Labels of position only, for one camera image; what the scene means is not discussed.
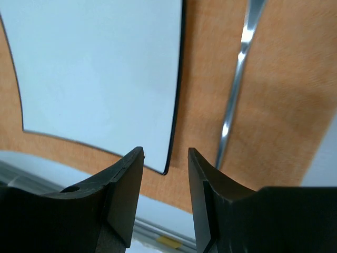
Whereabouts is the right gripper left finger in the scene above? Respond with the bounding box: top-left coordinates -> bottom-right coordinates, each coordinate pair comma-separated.
1,147 -> 144,252

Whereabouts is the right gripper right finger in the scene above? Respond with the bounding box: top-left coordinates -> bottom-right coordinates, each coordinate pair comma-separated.
188,148 -> 336,252

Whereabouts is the silver table knife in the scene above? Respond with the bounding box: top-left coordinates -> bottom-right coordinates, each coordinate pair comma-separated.
215,0 -> 266,170

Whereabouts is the square white plate black rim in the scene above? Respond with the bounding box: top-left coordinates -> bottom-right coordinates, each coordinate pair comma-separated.
1,1 -> 185,174

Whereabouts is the aluminium table frame rail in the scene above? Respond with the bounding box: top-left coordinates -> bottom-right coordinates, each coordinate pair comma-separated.
1,161 -> 196,252

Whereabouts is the orange cloth napkin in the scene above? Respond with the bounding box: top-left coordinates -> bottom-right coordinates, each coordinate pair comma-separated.
1,1 -> 336,211

